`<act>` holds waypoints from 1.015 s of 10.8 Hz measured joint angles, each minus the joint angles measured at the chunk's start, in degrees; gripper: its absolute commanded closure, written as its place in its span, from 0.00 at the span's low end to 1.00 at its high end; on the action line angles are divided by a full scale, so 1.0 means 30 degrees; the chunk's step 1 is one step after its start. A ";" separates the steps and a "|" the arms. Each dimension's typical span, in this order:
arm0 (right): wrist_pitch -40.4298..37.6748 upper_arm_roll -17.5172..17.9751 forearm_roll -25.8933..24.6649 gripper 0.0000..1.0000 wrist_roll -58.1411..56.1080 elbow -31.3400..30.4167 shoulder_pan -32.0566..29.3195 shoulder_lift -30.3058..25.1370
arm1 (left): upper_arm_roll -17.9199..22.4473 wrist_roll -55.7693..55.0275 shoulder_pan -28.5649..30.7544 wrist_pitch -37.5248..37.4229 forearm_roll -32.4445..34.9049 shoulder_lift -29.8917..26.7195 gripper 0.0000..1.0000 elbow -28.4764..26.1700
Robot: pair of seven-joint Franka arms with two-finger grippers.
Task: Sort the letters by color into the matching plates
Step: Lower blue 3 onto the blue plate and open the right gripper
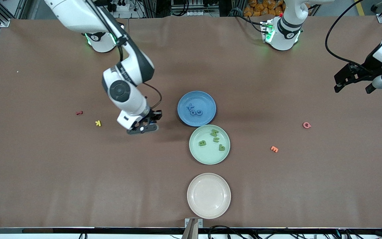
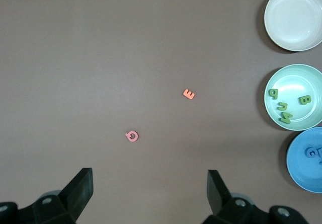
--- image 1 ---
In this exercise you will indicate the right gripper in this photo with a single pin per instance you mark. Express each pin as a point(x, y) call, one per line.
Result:
point(152, 116)

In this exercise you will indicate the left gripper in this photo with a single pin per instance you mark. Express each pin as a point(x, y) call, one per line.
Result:
point(367, 65)

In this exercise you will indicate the blue foam letter X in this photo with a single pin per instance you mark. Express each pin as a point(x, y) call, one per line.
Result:
point(190, 107)

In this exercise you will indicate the blue foam letter a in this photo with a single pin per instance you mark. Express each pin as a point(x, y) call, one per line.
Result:
point(191, 113)

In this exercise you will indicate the blue foam letter C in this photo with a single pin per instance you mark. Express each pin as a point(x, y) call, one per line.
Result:
point(200, 115)

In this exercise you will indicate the green foam capital letter B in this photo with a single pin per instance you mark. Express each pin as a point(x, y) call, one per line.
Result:
point(202, 143)

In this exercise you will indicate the green foam capital letter N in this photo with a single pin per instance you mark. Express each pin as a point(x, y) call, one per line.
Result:
point(214, 132)

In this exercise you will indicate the green foam small letter b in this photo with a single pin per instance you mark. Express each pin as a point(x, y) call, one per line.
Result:
point(223, 148)

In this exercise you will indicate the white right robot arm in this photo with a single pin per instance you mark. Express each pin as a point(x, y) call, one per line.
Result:
point(124, 96)

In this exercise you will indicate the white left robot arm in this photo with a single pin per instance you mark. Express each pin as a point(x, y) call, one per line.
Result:
point(285, 36)

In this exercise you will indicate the yellow foam letter K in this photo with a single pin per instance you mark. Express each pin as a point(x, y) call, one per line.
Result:
point(98, 123)

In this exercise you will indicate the blue plate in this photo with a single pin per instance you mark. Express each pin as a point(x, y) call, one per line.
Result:
point(204, 99)

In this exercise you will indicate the brown paper table cover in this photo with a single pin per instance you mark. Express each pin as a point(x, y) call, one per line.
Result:
point(144, 182)

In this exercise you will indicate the green plate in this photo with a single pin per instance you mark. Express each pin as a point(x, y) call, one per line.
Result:
point(207, 154)

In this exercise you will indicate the pink foam letter Q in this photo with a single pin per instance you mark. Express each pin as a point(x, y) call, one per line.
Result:
point(303, 125)

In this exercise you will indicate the beige plate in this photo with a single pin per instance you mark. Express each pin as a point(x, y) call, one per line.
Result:
point(209, 196)

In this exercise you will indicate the orange foam letter E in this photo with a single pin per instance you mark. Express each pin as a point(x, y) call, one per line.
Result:
point(274, 149)

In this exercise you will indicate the white power strip with plugs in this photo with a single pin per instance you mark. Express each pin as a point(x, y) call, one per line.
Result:
point(124, 9)

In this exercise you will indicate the long white power strip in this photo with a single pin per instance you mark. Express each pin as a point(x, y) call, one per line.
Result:
point(204, 14)

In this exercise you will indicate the pile of orange packets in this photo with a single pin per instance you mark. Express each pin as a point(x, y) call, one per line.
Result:
point(260, 8)

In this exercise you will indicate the metal bracket at table edge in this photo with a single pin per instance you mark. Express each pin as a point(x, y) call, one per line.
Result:
point(194, 221)

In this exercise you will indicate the table edge rail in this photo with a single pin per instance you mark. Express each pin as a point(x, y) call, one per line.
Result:
point(78, 230)

